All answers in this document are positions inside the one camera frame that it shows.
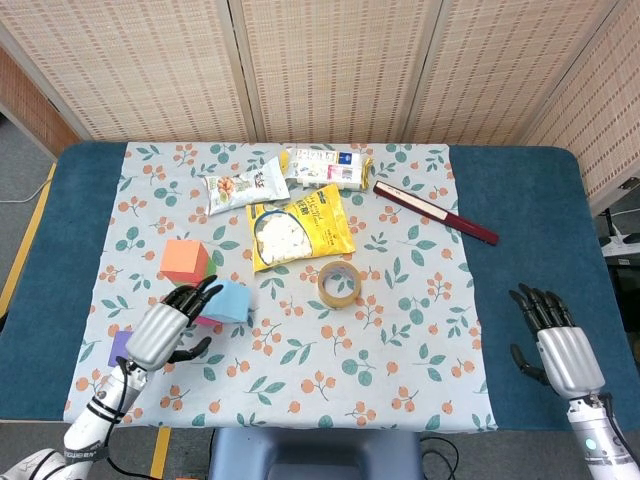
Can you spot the pink foam cube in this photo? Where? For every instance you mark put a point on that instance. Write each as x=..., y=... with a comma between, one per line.
x=210, y=321

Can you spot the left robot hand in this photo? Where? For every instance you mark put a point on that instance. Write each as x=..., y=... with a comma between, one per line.
x=157, y=335

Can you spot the silver nut snack bag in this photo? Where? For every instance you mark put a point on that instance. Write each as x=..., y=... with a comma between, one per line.
x=240, y=187

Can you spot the yellowish packing tape roll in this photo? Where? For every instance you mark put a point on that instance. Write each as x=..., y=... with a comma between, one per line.
x=340, y=303

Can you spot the white power strip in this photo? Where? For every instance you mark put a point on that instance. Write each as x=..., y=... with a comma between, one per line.
x=620, y=245

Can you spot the yellow floor tape strip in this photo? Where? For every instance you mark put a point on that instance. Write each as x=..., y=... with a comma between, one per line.
x=25, y=245
x=160, y=455

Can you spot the dark red folded fan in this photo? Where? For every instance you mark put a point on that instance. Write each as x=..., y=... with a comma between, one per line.
x=435, y=212

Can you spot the light blue foam cube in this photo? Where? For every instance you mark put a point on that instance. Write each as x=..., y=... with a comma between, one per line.
x=230, y=302

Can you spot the woven bamboo folding screen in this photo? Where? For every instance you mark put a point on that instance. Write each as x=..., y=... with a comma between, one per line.
x=325, y=65

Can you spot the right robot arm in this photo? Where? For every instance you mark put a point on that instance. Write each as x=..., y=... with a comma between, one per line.
x=600, y=442

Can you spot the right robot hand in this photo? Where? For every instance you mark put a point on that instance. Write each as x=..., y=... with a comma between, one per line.
x=570, y=360

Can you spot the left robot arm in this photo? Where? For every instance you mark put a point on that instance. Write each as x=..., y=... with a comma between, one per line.
x=95, y=420

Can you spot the grey-blue chair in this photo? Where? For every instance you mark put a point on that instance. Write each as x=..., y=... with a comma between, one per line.
x=315, y=455

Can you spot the white snack package yellow ends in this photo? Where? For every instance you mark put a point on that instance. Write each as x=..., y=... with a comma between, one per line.
x=325, y=167

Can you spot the purple foam cube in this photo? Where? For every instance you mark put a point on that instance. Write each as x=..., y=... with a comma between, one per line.
x=119, y=347

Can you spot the teal table cover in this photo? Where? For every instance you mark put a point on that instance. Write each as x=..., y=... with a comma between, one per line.
x=525, y=225

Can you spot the green foam cube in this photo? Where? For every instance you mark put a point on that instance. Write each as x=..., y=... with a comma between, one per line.
x=212, y=269

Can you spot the yellow marshmallow bag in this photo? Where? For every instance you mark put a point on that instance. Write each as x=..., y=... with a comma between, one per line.
x=305, y=230

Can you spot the orange foam cube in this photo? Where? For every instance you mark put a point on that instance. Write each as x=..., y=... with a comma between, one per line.
x=182, y=260

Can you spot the floral print tablecloth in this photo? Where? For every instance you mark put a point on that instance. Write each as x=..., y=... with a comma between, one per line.
x=325, y=360

